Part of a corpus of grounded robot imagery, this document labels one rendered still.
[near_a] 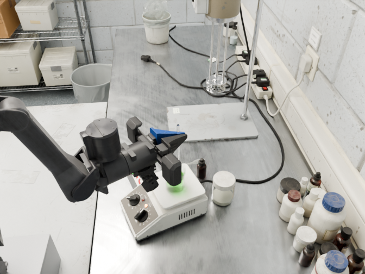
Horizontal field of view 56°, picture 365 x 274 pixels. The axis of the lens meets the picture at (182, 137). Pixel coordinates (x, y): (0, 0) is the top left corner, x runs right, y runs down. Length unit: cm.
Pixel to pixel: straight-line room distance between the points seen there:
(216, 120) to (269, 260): 53
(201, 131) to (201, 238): 41
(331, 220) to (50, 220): 69
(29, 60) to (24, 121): 246
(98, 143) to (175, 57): 107
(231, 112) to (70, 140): 57
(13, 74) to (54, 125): 187
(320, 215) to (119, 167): 48
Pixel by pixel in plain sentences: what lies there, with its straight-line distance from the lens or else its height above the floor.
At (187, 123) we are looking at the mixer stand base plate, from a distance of 120.
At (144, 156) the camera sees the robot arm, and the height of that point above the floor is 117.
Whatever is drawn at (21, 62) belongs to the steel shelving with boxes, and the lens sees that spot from 304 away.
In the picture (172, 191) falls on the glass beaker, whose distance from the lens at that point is 85.
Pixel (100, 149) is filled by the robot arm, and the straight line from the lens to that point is 63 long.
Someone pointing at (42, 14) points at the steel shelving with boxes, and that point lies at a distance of 292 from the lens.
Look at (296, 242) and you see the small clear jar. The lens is 89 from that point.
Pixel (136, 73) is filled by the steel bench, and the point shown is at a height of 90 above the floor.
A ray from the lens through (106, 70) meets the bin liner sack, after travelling 265.
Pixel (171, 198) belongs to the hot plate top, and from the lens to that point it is 85.
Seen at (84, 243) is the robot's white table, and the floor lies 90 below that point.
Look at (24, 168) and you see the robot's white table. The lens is 115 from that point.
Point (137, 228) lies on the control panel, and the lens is 87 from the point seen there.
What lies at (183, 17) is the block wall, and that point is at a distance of 319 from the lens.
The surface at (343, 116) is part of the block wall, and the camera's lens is 102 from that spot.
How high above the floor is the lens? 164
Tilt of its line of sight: 40 degrees down
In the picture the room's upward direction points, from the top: straight up
